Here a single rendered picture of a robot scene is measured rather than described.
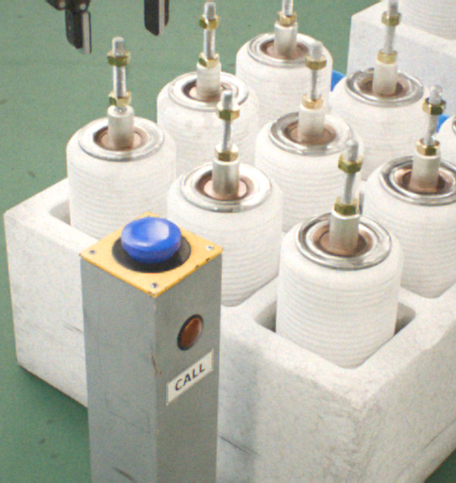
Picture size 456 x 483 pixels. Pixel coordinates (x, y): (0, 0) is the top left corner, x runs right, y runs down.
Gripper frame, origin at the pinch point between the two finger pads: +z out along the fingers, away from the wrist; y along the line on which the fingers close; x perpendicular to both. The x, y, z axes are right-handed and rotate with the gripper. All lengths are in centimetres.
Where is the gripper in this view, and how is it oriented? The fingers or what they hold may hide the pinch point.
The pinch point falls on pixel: (118, 26)
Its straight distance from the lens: 103.9
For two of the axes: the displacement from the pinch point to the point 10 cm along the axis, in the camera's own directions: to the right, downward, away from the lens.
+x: -5.6, -4.8, 6.7
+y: 8.3, -3.0, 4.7
